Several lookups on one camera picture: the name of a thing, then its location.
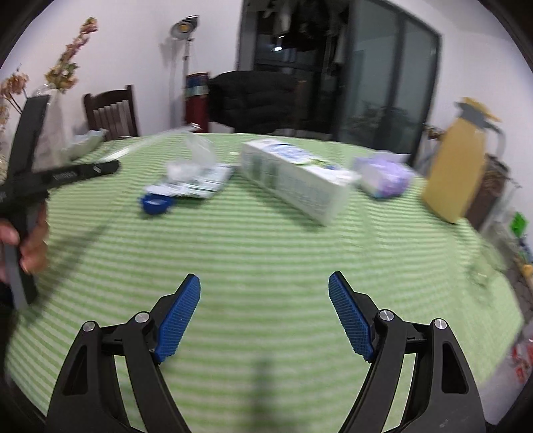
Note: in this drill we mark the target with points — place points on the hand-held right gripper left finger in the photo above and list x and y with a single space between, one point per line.
179 320

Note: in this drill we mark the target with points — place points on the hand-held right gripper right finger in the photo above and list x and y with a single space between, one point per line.
349 316

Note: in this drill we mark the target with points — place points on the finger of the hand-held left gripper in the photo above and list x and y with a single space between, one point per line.
33 125
83 174

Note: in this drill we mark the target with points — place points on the blue round lid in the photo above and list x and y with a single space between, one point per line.
156 205

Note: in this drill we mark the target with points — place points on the clear plastic container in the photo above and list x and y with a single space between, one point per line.
195 183

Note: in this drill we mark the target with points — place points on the clear plastic film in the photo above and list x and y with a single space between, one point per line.
195 154

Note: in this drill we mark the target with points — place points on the white carton box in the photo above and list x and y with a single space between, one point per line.
291 183

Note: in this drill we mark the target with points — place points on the person's left hand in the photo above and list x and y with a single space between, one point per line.
37 245

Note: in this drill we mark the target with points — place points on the white wavy bowl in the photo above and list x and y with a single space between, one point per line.
87 141

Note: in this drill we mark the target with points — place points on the tall dried flower stems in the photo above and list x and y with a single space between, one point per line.
68 62

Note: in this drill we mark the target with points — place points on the dark wooden chair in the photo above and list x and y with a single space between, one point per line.
110 98

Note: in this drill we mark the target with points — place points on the green checkered tablecloth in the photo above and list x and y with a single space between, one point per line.
266 250

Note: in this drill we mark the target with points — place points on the red cylindrical stand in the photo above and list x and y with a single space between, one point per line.
195 108

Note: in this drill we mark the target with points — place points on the purple white tissue pack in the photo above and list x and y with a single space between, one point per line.
383 177

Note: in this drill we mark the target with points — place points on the clear drinking glass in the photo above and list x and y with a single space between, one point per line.
487 258

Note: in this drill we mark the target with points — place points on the studio lamp on stand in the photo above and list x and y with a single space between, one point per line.
185 27

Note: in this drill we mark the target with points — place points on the yellow thermos jug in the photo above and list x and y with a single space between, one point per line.
454 166

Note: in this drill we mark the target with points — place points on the black puffer jacket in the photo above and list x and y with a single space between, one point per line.
254 100

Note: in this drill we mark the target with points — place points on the sliding glass door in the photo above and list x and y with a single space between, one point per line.
374 75

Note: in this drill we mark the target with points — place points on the row of hanging clothes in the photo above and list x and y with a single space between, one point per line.
304 25

